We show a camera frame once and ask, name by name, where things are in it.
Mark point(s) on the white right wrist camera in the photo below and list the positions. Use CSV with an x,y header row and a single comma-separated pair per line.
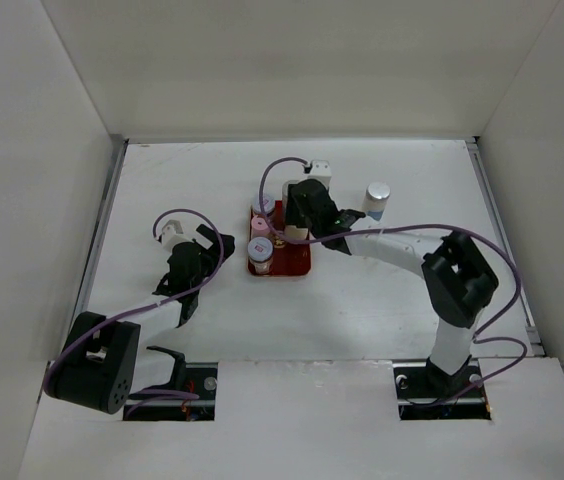
x,y
319,170

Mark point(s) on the silver-lid white bottle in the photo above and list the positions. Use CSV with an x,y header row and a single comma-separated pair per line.
x,y
375,199

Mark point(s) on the pink bottle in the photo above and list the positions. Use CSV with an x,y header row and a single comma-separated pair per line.
x,y
259,228

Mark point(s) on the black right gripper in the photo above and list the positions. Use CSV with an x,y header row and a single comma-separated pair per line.
x,y
293,215

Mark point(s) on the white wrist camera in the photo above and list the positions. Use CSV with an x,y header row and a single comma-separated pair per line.
x,y
319,170
172,234

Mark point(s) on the white granule bottle blue label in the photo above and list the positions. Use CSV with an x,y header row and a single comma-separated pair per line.
x,y
287,189

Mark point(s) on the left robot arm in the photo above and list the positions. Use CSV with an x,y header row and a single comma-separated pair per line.
x,y
107,359

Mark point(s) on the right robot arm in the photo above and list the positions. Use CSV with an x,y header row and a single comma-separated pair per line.
x,y
459,281

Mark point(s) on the glass jar white lid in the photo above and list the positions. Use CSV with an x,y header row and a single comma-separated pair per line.
x,y
260,252
263,207

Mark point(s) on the cream bottle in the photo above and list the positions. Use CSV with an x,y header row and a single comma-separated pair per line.
x,y
296,233

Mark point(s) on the red rectangular tray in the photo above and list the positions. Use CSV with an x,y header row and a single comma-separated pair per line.
x,y
289,260

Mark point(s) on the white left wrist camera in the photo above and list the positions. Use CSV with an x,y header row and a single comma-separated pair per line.
x,y
172,234

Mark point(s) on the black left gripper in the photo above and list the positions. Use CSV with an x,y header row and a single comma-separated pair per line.
x,y
212,252

